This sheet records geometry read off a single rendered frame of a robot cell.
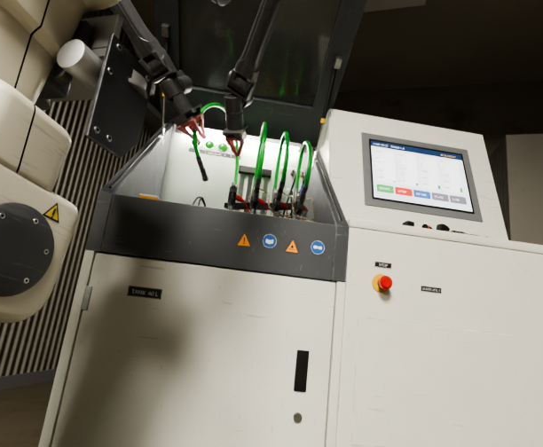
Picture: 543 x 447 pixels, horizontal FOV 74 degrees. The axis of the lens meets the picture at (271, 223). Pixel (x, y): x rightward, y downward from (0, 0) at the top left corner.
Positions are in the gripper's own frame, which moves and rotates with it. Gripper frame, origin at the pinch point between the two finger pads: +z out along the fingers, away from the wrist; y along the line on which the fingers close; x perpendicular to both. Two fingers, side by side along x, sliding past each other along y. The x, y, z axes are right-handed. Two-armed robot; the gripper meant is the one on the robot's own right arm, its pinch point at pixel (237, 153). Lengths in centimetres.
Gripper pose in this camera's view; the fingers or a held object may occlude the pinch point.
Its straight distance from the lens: 128.5
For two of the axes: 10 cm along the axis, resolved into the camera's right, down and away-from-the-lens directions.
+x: -9.8, -0.7, 1.7
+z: 0.3, 8.5, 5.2
